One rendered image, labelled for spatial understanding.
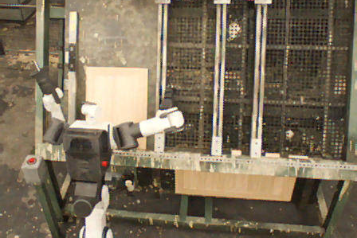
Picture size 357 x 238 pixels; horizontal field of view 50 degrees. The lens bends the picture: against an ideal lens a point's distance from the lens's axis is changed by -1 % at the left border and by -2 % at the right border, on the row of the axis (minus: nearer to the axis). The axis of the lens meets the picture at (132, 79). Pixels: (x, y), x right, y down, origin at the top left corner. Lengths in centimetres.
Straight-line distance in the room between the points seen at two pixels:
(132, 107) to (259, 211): 151
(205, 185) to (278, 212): 72
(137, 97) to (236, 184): 107
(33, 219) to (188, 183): 140
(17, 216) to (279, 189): 221
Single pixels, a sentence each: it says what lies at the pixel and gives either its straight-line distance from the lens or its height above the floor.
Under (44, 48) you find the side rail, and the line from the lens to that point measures 286.
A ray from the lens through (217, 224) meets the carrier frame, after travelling 324.
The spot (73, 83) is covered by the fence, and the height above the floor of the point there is 128.
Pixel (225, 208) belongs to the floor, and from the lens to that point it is 355.
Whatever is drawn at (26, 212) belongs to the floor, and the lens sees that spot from 372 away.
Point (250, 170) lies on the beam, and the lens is 273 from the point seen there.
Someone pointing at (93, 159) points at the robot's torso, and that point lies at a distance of 216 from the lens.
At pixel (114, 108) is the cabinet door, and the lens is 274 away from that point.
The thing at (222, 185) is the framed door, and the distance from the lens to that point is 321.
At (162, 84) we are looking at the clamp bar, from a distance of 261.
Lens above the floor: 284
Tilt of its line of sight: 35 degrees down
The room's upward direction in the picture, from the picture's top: 5 degrees counter-clockwise
